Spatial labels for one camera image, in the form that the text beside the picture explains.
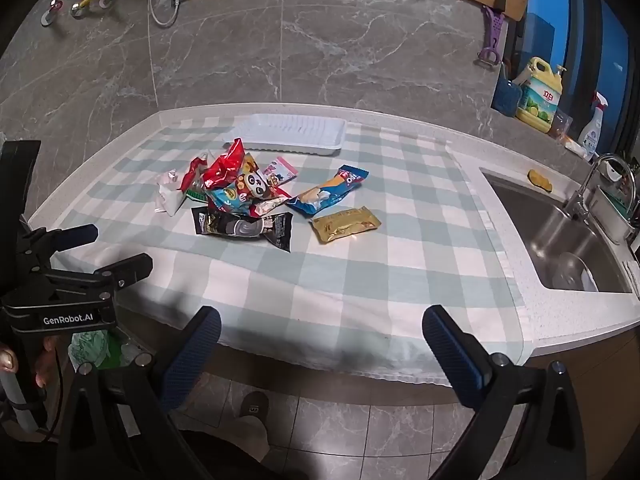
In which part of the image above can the blue cookie packet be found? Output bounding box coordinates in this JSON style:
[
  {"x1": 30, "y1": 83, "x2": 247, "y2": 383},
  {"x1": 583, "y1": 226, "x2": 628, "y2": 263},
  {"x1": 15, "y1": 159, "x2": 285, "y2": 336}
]
[{"x1": 286, "y1": 166, "x2": 370, "y2": 218}]

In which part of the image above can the white plastic tray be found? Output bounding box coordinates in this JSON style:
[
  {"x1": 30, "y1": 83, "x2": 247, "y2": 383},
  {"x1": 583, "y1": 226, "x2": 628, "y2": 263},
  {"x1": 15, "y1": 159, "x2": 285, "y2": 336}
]
[{"x1": 223, "y1": 114, "x2": 348, "y2": 155}]

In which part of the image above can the white spray bottle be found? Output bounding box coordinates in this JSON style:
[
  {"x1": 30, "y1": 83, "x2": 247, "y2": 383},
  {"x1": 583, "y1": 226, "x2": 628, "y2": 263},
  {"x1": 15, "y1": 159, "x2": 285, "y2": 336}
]
[{"x1": 577, "y1": 92, "x2": 611, "y2": 158}]

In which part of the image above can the purple peeler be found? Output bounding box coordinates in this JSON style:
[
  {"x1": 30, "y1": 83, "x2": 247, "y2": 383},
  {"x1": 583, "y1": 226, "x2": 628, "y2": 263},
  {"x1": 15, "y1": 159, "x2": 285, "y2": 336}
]
[{"x1": 477, "y1": 5, "x2": 506, "y2": 67}]

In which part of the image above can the black snack packet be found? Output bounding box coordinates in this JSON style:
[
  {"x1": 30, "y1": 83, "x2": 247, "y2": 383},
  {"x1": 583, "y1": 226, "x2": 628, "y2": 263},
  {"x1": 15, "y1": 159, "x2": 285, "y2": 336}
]
[{"x1": 192, "y1": 206, "x2": 294, "y2": 253}]

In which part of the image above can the person's leg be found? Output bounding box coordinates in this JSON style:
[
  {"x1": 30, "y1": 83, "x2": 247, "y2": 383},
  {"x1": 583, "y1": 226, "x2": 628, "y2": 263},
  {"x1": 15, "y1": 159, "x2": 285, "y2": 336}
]
[{"x1": 177, "y1": 412, "x2": 273, "y2": 480}]

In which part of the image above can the gold snack packet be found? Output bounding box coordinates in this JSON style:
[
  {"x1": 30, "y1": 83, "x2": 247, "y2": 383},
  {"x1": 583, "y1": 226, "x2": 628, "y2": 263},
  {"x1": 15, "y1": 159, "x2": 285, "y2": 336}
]
[{"x1": 310, "y1": 206, "x2": 381, "y2": 245}]

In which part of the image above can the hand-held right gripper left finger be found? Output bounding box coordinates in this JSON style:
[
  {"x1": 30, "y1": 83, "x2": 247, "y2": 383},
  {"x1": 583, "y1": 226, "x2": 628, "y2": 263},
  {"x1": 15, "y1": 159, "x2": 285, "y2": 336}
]
[{"x1": 56, "y1": 305, "x2": 222, "y2": 480}]

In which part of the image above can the green white checked cloth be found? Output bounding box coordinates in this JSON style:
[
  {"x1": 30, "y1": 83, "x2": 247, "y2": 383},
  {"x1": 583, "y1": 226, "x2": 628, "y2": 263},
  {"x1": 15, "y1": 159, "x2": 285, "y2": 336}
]
[{"x1": 50, "y1": 116, "x2": 531, "y2": 388}]

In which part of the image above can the yellow sponge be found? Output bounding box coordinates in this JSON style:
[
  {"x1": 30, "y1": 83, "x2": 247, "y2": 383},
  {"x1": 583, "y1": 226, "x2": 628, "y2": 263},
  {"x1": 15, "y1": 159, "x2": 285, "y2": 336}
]
[{"x1": 527, "y1": 169, "x2": 555, "y2": 193}]

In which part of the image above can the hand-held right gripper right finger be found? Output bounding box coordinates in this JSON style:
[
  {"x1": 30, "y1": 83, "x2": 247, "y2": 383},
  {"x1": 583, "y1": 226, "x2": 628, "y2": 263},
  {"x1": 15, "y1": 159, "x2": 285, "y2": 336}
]
[{"x1": 422, "y1": 304, "x2": 587, "y2": 480}]

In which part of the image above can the small clear plastic bag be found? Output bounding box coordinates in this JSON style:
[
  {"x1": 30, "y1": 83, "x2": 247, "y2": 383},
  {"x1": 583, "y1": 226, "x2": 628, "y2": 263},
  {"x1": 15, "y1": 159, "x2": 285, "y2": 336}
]
[{"x1": 547, "y1": 107, "x2": 574, "y2": 141}]

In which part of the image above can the steel sink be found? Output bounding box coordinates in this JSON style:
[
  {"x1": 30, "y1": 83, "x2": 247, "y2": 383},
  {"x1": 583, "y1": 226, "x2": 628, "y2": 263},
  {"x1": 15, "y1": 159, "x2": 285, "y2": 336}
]
[{"x1": 480, "y1": 167, "x2": 636, "y2": 295}]

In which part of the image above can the pink snack packet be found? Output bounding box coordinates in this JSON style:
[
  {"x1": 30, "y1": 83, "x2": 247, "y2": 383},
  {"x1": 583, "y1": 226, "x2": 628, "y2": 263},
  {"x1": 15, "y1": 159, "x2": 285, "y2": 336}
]
[{"x1": 262, "y1": 156, "x2": 299, "y2": 183}]

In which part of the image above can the grey slipper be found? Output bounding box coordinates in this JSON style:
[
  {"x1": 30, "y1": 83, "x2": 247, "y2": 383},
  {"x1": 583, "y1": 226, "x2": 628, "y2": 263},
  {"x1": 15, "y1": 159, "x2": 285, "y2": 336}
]
[{"x1": 239, "y1": 391, "x2": 271, "y2": 418}]

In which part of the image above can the person's left hand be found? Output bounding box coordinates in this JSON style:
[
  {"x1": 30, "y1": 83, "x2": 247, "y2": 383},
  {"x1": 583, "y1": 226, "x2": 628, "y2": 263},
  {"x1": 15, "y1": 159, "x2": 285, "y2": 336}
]
[{"x1": 0, "y1": 334, "x2": 65, "y2": 391}]

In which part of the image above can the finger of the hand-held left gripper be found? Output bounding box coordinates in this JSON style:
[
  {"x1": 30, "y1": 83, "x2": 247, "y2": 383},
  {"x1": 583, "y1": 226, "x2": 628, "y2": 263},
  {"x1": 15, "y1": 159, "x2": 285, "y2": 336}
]
[
  {"x1": 47, "y1": 253, "x2": 154, "y2": 301},
  {"x1": 17, "y1": 224, "x2": 99, "y2": 266}
]

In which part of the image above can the panda print snack packet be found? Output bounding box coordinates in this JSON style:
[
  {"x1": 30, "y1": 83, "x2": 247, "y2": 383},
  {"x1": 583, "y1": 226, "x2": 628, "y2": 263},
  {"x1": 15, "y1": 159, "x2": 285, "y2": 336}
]
[{"x1": 235, "y1": 155, "x2": 273, "y2": 206}]

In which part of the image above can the yellow detergent bottle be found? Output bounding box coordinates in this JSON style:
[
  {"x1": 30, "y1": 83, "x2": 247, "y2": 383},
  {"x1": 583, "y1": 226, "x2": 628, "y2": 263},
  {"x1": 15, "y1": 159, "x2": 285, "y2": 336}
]
[{"x1": 515, "y1": 56, "x2": 568, "y2": 134}]

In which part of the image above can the sink side rack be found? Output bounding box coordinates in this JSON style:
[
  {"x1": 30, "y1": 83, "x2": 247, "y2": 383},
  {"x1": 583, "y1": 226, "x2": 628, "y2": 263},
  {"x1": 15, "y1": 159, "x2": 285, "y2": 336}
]
[{"x1": 597, "y1": 160, "x2": 640, "y2": 246}]

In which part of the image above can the green plastic bag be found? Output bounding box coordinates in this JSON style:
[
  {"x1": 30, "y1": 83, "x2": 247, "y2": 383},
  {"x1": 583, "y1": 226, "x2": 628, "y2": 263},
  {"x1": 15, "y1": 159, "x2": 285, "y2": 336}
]
[{"x1": 67, "y1": 330, "x2": 123, "y2": 371}]

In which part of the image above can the red white snack packet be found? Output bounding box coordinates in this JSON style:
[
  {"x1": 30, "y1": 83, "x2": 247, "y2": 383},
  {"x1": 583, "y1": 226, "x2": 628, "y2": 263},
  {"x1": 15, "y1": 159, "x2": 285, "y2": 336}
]
[{"x1": 181, "y1": 156, "x2": 211, "y2": 193}]

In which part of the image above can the steel faucet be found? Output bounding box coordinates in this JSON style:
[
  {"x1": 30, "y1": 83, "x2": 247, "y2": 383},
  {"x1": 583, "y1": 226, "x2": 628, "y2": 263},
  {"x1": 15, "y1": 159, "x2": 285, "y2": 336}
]
[{"x1": 564, "y1": 154, "x2": 636, "y2": 223}]

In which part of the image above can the blue sponge pack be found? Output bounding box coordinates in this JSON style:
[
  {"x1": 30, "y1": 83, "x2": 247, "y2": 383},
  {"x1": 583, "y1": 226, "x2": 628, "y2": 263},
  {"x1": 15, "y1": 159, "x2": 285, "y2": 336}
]
[{"x1": 491, "y1": 62, "x2": 523, "y2": 116}]

